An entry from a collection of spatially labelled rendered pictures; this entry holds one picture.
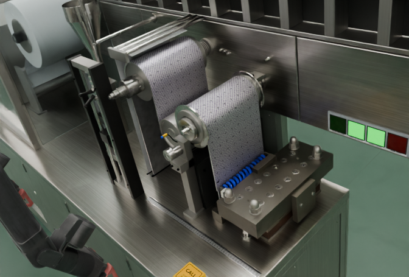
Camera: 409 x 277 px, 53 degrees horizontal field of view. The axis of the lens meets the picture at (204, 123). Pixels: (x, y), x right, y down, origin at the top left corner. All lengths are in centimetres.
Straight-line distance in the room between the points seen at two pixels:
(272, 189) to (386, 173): 177
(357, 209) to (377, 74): 165
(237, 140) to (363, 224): 147
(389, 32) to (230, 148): 56
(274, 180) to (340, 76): 38
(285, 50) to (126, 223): 80
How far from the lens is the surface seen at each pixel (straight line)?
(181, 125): 125
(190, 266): 129
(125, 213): 155
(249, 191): 132
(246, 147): 138
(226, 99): 127
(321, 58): 125
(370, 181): 294
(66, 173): 187
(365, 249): 253
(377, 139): 127
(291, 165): 140
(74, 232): 103
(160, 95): 138
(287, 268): 136
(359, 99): 124
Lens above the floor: 191
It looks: 32 degrees down
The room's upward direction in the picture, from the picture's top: 11 degrees counter-clockwise
